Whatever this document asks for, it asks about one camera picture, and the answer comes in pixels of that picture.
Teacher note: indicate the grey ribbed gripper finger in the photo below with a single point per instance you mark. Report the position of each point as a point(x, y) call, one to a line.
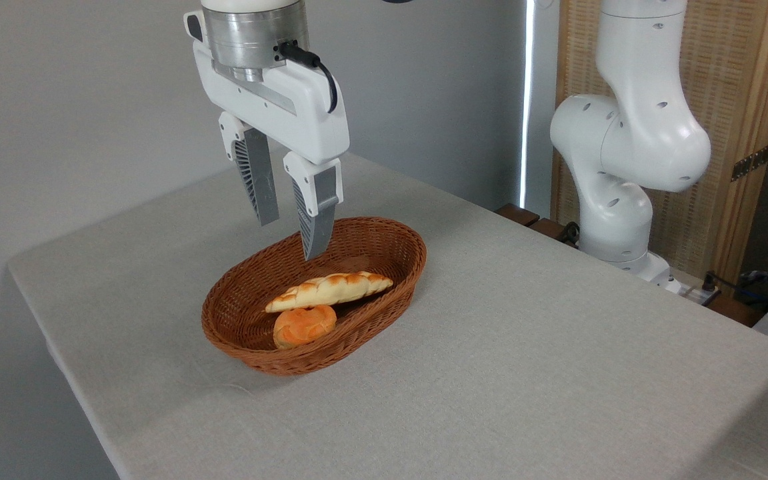
point(258, 180)
point(317, 213)

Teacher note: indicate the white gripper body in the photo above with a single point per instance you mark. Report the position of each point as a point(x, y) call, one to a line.
point(290, 106)

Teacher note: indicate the long braided bread loaf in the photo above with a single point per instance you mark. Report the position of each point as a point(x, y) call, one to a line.
point(330, 289)

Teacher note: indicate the round orange bread roll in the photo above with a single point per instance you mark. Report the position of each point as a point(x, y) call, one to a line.
point(302, 325)

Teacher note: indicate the brown oval wicker basket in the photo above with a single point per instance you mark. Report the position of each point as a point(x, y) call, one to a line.
point(250, 300)

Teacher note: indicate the dark brown wooden block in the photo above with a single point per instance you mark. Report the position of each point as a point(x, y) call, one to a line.
point(547, 228)
point(517, 214)

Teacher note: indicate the grey tablecloth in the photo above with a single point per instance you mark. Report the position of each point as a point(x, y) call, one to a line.
point(490, 373)

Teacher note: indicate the white power strip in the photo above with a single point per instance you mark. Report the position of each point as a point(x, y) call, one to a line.
point(687, 290)

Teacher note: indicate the dark metal screen hinge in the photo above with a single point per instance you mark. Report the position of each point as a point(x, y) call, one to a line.
point(750, 162)

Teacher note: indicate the wooden woven folding screen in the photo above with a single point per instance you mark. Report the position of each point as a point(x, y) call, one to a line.
point(744, 80)

